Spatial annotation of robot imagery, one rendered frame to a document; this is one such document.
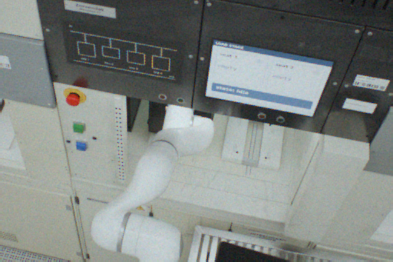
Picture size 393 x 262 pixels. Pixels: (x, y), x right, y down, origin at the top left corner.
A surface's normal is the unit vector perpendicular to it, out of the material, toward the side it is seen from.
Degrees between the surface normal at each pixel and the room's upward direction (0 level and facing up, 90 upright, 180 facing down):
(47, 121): 90
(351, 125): 90
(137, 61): 90
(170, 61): 90
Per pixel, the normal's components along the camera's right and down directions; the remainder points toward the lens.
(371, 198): -0.21, 0.78
